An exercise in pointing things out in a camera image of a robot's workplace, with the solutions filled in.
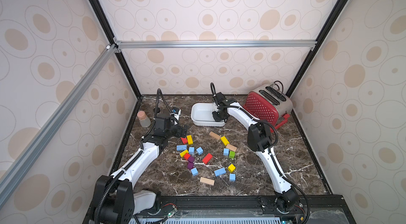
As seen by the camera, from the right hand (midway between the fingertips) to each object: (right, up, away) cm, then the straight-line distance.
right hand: (223, 116), depth 108 cm
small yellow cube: (+2, -26, -24) cm, 36 cm away
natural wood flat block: (-11, -32, -27) cm, 43 cm away
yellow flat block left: (-22, -13, -12) cm, 28 cm away
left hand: (-24, -2, -23) cm, 33 cm away
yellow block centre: (-1, -14, -12) cm, 18 cm away
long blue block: (-5, -28, -24) cm, 37 cm away
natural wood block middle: (+3, -17, -17) cm, 24 cm away
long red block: (-11, -23, -19) cm, 32 cm away
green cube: (+2, -21, -19) cm, 28 cm away
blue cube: (-1, -19, -18) cm, 26 cm away
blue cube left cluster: (-16, -19, -18) cm, 30 cm away
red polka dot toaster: (+25, +9, -17) cm, 31 cm away
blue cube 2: (-18, -28, -26) cm, 42 cm away
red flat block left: (-25, -14, -13) cm, 32 cm away
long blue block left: (-26, -17, -16) cm, 35 cm away
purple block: (-21, -25, -22) cm, 39 cm away
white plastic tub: (-15, +1, 0) cm, 15 cm away
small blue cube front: (+1, -30, -27) cm, 40 cm away
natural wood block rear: (-7, -11, -10) cm, 17 cm away
